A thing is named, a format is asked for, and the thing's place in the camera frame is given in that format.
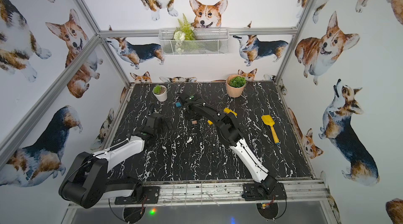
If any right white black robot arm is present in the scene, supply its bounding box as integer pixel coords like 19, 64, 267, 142
177, 93, 277, 201

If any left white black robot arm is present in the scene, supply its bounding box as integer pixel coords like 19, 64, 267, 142
58, 111, 173, 209

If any small white plant pot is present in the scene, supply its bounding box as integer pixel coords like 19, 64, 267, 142
153, 85, 167, 102

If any terracotta plant pot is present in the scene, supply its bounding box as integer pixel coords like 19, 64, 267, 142
226, 75, 247, 98

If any green fern with white flower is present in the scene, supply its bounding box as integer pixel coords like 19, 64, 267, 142
173, 14, 196, 54

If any yellow toy shovel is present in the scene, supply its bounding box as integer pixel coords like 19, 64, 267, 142
261, 115, 280, 145

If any white wire wall basket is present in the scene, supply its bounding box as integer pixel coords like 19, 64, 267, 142
158, 28, 229, 56

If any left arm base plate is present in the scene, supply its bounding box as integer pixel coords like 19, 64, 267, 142
114, 186, 161, 205

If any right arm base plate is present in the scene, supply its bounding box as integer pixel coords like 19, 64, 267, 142
241, 183, 288, 201

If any aluminium front rail frame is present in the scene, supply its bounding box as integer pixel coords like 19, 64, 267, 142
67, 178, 331, 209

